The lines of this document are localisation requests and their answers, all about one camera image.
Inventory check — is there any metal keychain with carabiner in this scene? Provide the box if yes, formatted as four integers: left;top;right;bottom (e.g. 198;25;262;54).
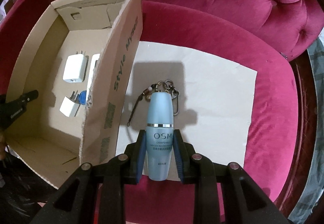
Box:
126;80;180;126

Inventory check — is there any blue key fob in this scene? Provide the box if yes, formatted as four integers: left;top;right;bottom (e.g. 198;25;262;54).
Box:
77;90;87;105

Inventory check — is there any light blue cosmetic bottle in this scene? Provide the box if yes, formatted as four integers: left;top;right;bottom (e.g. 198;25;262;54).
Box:
146;92;174;181

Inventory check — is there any red velvet tufted armchair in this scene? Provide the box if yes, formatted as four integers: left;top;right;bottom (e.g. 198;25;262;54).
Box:
1;0;323;215

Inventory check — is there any small white charger plug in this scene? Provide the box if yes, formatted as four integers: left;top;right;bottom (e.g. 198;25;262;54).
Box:
59;91;80;118

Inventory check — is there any brown paper sheet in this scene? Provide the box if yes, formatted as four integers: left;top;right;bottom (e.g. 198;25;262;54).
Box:
116;41;257;165

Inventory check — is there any grey plaid blanket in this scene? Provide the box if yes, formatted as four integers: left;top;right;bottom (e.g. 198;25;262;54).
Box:
288;38;323;223

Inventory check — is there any large white charger plug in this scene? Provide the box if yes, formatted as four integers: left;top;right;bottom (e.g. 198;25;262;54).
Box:
63;51;87;83

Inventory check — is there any cardboard box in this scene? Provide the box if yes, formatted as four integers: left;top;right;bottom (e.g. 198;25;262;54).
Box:
5;0;143;188

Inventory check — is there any white remote control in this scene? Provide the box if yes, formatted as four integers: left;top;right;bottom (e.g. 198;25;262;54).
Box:
87;54;100;89

